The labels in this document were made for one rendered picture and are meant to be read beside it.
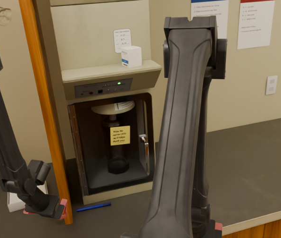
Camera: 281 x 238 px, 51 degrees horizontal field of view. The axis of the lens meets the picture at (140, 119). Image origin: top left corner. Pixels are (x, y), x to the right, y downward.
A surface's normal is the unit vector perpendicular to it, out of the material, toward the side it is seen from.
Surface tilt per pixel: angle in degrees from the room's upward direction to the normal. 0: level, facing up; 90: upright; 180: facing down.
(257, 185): 0
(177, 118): 44
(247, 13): 90
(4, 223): 0
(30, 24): 90
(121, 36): 90
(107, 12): 90
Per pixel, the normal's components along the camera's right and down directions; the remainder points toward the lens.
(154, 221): -0.23, -0.37
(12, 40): 0.28, 0.38
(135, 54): 0.50, 0.33
